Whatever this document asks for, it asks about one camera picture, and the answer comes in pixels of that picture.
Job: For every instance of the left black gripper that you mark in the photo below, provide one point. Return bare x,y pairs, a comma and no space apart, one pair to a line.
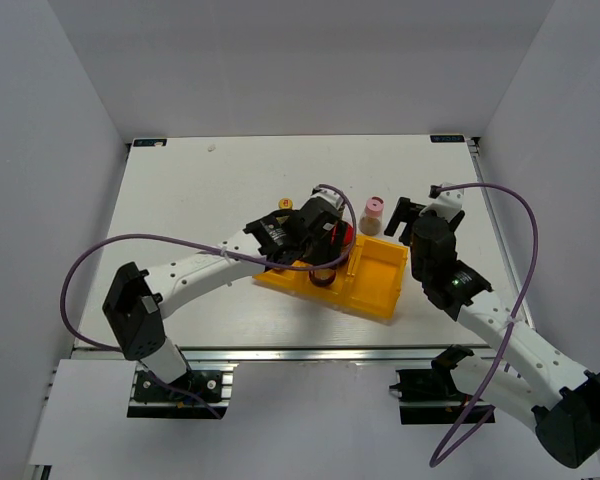
329,253

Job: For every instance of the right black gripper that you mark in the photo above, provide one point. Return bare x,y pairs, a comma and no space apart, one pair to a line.
405,212

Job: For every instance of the red-lid sauce jar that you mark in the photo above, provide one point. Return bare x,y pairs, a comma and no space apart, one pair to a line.
342,235
322,278

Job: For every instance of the pink-cap spice shaker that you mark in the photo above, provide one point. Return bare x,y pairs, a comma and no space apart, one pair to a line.
370,223

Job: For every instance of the yellow-cap green-label sauce bottle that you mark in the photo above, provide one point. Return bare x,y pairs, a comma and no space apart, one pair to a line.
285,203

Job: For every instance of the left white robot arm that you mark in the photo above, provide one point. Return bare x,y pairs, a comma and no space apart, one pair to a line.
139,300

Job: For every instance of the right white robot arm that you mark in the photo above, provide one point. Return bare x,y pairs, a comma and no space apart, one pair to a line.
554,396

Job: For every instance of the yellow three-compartment bin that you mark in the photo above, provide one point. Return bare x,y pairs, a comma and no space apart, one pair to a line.
369,284

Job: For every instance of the right blue table label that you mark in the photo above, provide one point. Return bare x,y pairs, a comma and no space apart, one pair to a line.
439,138

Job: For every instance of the blue table label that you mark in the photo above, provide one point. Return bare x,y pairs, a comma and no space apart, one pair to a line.
149,142
439,138

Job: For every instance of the left blue table label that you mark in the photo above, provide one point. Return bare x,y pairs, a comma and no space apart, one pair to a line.
149,142

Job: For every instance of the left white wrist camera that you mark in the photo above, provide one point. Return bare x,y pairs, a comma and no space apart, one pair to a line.
330,196

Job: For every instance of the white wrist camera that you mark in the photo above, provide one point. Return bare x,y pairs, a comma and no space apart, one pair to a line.
446,201
330,196

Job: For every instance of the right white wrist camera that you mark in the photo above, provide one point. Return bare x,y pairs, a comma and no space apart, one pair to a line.
446,201

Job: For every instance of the aluminium table rail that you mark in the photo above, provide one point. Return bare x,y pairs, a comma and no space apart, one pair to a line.
312,354

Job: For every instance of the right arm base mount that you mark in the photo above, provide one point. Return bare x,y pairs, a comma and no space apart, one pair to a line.
424,389

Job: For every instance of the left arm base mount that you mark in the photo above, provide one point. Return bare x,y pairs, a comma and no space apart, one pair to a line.
203,393

